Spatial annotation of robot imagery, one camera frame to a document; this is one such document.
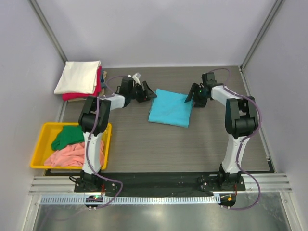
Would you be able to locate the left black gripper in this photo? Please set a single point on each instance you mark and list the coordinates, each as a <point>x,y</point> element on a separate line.
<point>140,92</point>

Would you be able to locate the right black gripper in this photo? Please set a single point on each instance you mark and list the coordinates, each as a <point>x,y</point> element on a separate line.
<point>197,94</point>

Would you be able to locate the cyan t shirt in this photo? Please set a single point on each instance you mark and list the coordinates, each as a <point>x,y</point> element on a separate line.
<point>170,108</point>

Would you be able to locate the yellow plastic tray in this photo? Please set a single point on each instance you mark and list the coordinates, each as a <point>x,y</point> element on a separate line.
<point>48,133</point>

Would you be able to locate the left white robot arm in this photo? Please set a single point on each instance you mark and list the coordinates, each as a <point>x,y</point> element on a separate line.
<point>93,121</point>

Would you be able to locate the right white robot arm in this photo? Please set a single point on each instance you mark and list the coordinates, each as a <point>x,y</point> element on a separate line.
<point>242,121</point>

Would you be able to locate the folded blue t shirt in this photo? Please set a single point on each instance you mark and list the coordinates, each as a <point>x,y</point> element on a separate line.
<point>103,77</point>

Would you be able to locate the folded tan t shirt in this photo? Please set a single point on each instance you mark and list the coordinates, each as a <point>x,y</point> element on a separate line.
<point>100,94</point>

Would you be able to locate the folded white t shirt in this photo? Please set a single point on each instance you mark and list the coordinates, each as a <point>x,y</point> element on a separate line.
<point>78,77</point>

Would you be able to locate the folded red t shirt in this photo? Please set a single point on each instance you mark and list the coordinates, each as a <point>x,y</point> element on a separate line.
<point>97,89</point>

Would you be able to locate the green t shirt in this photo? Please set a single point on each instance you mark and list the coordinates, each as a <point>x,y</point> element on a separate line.
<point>67,136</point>

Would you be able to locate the pink t shirt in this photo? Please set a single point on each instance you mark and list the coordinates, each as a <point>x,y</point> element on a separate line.
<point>72,155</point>

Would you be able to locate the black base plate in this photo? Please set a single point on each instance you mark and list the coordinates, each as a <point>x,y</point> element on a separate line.
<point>158,184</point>

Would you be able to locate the slotted cable duct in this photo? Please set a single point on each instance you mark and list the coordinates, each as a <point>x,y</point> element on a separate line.
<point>100,200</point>

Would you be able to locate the right corner aluminium post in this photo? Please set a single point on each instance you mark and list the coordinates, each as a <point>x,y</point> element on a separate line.
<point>261,33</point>

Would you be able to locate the corner aluminium post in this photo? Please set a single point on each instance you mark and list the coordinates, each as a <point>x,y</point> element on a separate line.
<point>261,33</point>
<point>47,28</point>

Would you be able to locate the aluminium rail frame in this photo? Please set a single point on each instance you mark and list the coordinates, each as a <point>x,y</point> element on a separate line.
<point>56,185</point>

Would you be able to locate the left corner aluminium post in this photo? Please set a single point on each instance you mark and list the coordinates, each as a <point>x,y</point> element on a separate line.
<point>47,28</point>

